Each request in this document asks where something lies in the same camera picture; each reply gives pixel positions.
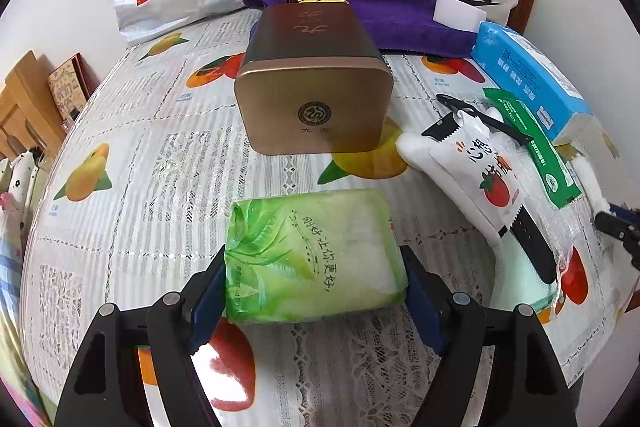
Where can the blue tissue pack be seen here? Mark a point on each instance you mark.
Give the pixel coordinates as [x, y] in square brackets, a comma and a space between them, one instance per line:
[525, 72]

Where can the white glove with green cuff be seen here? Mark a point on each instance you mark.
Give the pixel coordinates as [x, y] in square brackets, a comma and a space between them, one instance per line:
[425, 157]

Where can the purple towel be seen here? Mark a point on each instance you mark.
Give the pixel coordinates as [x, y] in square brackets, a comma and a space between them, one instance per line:
[400, 22]

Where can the bronze tin box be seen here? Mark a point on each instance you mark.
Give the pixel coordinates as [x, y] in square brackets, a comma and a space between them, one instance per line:
[310, 77]

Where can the patterned cardboard box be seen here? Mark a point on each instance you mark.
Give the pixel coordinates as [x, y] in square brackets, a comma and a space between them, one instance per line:
[67, 87]

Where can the green tissue pack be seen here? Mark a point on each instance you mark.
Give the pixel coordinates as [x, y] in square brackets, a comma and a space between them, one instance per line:
[310, 257]

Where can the green wipes packet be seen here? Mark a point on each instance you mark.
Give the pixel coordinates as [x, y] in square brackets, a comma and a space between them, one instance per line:
[550, 167]

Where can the fruit print tablecloth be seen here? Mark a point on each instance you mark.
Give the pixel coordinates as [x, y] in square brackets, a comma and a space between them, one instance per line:
[150, 187]

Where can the white plush toy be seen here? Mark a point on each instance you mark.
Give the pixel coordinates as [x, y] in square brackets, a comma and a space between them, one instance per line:
[20, 177]

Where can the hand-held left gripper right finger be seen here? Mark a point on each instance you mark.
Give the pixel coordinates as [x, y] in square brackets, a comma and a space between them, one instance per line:
[425, 307]

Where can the wooden furniture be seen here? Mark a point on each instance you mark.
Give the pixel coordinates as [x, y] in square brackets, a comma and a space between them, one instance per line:
[25, 107]

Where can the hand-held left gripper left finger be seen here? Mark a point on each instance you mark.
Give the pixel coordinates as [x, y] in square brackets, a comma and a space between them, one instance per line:
[210, 302]

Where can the black slender object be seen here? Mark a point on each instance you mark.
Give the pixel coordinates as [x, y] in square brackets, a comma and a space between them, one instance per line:
[492, 119]

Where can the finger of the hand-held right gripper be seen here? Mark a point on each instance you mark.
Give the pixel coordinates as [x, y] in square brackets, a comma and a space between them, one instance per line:
[625, 237]
[627, 214]

